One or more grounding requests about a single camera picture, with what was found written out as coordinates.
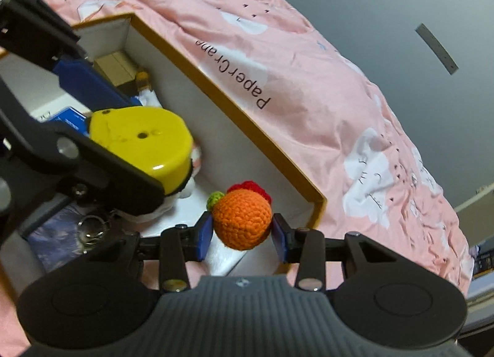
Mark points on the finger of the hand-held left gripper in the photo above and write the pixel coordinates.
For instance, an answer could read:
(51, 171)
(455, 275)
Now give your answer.
(96, 168)
(88, 81)

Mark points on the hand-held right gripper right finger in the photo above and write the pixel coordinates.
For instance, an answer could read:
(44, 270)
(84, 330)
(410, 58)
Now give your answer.
(279, 239)

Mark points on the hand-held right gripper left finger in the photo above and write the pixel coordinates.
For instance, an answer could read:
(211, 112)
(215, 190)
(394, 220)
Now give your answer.
(203, 236)

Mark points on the orange crochet ball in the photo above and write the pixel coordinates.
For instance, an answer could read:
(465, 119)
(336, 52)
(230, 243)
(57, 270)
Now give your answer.
(241, 222)

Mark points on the yellow plastic case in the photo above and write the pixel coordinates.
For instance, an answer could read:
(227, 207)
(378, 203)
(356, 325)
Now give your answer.
(146, 141)

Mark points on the orange cardboard box white inside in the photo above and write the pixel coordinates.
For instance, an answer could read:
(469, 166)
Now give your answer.
(231, 141)

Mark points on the small gold box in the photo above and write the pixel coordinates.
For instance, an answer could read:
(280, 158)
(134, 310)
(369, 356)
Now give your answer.
(115, 67)

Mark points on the small blue box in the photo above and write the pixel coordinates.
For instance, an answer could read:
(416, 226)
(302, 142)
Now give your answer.
(71, 117)

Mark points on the white plush toy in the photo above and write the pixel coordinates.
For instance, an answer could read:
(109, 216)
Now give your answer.
(187, 193)

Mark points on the purple printed packet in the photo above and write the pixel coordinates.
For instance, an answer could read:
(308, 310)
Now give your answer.
(54, 233)

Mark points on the pink printed blanket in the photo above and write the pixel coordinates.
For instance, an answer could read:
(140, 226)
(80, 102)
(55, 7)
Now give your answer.
(328, 110)

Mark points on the grey flat strip fixture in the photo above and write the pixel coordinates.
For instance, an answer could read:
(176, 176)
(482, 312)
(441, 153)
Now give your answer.
(436, 50)

